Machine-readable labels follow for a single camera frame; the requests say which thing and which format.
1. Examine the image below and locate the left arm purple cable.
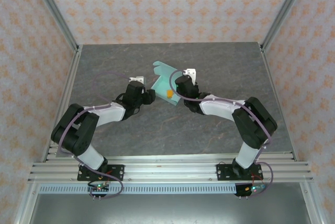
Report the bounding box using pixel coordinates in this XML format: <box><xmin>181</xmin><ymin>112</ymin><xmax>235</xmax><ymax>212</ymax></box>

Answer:
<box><xmin>57</xmin><ymin>73</ymin><xmax>125</xmax><ymax>200</ymax></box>

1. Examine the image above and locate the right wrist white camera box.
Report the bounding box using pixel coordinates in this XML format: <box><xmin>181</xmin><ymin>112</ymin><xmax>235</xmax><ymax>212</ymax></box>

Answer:
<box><xmin>183</xmin><ymin>68</ymin><xmax>198</xmax><ymax>83</ymax></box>

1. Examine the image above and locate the grey slotted cable duct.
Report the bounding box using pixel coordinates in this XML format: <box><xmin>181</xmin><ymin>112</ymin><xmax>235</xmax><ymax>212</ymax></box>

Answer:
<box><xmin>38</xmin><ymin>184</ymin><xmax>238</xmax><ymax>195</ymax></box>

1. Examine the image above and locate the light blue paper box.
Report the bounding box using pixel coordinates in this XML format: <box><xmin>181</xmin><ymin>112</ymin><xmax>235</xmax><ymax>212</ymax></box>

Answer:
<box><xmin>151</xmin><ymin>61</ymin><xmax>184</xmax><ymax>106</ymax></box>

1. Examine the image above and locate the grey metal lower shelf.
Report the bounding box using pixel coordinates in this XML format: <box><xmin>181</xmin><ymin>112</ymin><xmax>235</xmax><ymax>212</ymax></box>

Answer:
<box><xmin>27</xmin><ymin>194</ymin><xmax>314</xmax><ymax>224</ymax></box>

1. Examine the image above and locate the aluminium mounting rail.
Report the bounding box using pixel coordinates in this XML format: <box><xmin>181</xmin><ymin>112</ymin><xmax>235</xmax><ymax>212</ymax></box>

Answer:
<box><xmin>28</xmin><ymin>155</ymin><xmax>314</xmax><ymax>183</ymax></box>

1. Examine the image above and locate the aluminium table side rail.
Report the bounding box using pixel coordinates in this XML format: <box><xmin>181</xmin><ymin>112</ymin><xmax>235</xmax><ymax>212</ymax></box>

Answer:
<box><xmin>40</xmin><ymin>45</ymin><xmax>83</xmax><ymax>162</ymax></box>
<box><xmin>260</xmin><ymin>42</ymin><xmax>299</xmax><ymax>162</ymax></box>

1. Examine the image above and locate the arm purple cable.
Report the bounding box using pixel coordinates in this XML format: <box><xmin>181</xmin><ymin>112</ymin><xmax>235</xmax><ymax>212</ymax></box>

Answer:
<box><xmin>169</xmin><ymin>70</ymin><xmax>274</xmax><ymax>198</ymax></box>
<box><xmin>57</xmin><ymin>73</ymin><xmax>125</xmax><ymax>200</ymax></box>

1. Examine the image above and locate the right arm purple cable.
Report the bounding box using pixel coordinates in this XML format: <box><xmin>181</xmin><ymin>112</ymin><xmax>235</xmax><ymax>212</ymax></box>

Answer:
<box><xmin>169</xmin><ymin>70</ymin><xmax>274</xmax><ymax>198</ymax></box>

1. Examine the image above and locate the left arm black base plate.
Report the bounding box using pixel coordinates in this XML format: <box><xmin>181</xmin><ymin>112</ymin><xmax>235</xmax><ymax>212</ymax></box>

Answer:
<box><xmin>77</xmin><ymin>164</ymin><xmax>125</xmax><ymax>182</ymax></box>

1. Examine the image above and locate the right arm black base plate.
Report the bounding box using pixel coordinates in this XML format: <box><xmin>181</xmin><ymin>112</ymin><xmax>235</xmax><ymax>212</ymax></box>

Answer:
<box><xmin>216</xmin><ymin>163</ymin><xmax>263</xmax><ymax>182</ymax></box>

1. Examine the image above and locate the aluminium frame post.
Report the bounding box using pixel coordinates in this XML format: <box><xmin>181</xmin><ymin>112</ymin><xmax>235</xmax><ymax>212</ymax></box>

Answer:
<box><xmin>27</xmin><ymin>0</ymin><xmax>80</xmax><ymax>52</ymax></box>
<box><xmin>260</xmin><ymin>0</ymin><xmax>312</xmax><ymax>51</ymax></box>

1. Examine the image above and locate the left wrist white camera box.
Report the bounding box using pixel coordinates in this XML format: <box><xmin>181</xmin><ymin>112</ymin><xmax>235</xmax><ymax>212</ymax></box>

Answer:
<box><xmin>129</xmin><ymin>76</ymin><xmax>146</xmax><ymax>86</ymax></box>

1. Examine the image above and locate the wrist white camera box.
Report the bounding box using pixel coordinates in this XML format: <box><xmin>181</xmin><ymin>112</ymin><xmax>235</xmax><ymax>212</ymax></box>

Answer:
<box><xmin>129</xmin><ymin>76</ymin><xmax>146</xmax><ymax>86</ymax></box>
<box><xmin>183</xmin><ymin>68</ymin><xmax>198</xmax><ymax>83</ymax></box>

